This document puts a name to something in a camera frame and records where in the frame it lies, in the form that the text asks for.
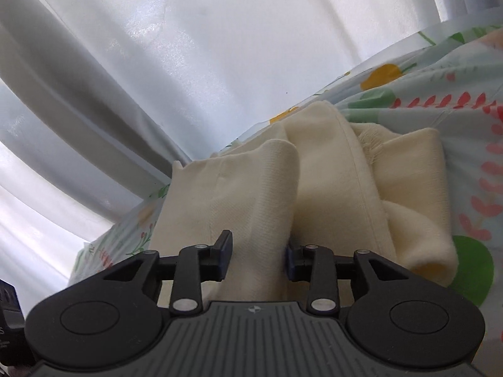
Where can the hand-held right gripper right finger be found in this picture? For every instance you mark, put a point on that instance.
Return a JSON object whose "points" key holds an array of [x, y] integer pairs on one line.
{"points": [[291, 262]]}

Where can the floral bed sheet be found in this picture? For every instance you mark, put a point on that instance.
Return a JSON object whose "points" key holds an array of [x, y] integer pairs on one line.
{"points": [[463, 133]]}

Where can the white curtain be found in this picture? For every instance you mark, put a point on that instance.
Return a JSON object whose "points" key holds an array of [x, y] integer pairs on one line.
{"points": [[177, 66]]}

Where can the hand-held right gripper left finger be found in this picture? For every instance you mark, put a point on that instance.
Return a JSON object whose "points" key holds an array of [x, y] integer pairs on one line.
{"points": [[227, 255]]}

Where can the cream long-sleeve sweater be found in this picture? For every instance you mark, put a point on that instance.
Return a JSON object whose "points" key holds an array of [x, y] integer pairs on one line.
{"points": [[334, 188]]}

